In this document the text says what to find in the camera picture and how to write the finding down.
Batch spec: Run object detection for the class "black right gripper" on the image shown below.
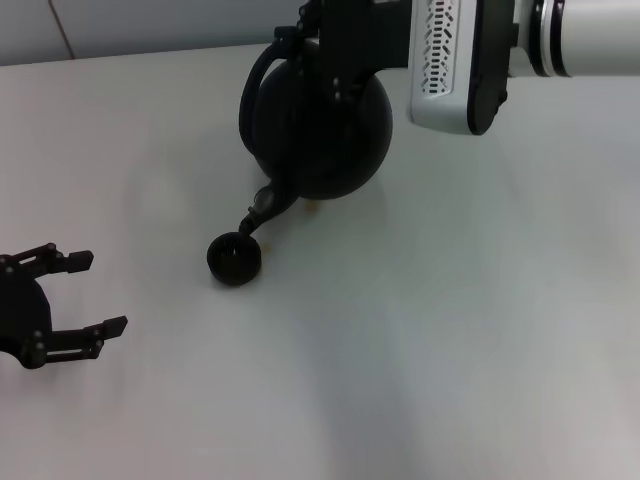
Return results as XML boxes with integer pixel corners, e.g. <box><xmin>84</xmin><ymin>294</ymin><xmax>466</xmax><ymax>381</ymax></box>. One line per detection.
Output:
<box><xmin>273</xmin><ymin>0</ymin><xmax>417</xmax><ymax>105</ymax></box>

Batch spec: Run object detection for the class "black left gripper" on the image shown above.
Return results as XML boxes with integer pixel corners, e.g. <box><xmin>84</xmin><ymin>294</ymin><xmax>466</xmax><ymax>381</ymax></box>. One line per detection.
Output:
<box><xmin>0</xmin><ymin>242</ymin><xmax>130</xmax><ymax>371</ymax></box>

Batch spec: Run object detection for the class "black round teapot with handle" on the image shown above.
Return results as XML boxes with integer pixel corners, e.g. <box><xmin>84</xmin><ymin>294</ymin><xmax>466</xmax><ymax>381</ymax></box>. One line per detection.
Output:
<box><xmin>238</xmin><ymin>37</ymin><xmax>394</xmax><ymax>236</ymax></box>

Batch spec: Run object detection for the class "small dark teacup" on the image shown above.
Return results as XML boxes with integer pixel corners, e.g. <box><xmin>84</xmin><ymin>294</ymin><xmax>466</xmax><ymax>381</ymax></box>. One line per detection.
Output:
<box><xmin>206</xmin><ymin>232</ymin><xmax>263</xmax><ymax>287</ymax></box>

